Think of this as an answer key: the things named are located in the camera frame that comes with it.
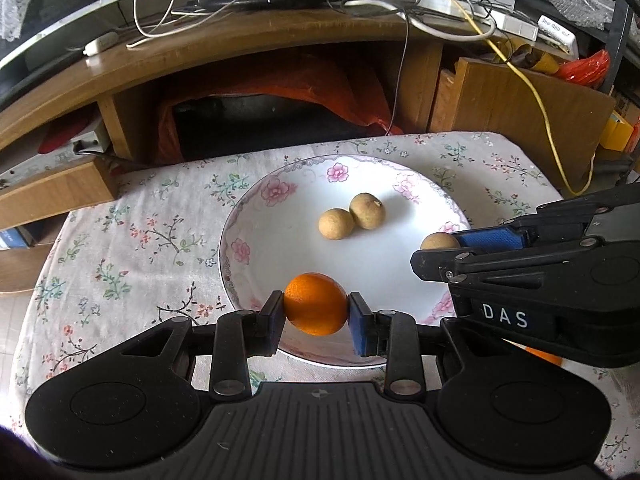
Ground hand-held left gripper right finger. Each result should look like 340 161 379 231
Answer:
348 291 524 399

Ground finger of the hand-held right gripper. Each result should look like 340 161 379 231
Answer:
410 237 607 288
456 184 640 250

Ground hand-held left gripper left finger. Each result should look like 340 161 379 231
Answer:
114 290 287 402

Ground small orange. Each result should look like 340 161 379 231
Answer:
283 272 349 337
522 345 565 366

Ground brown longan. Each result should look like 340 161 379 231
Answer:
348 193 387 231
420 233 461 251
318 208 355 241

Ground white floral rim plate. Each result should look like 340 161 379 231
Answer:
218 154 472 368

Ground brown wooden board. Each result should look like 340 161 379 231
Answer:
430 56 617 197

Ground floral tablecloth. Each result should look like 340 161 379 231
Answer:
0 131 640 480

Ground small yellow box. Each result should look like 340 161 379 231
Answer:
599 112 640 153

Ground red plastic bag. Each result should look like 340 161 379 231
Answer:
554 49 614 85

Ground white power strip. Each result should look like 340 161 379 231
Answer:
412 0 540 42

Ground white labelled box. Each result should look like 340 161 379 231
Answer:
536 11 579 55

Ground orange plastic bag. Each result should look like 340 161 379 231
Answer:
157 55 403 166

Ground grey power strip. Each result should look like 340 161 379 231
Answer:
0 124 111 188

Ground black metal rack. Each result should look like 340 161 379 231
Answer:
517 0 640 98

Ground blue box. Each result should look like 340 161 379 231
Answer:
0 226 34 251

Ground wooden desk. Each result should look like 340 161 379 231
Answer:
0 7 451 293

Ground red cloth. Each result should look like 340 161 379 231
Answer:
39 110 101 155

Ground yellow cable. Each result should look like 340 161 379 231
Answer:
250 0 596 197

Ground grey cable loop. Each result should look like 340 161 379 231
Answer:
400 2 497 42

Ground white cable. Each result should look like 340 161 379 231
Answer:
125 0 248 52

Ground white inline cable switch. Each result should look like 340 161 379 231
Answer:
82 31 119 57

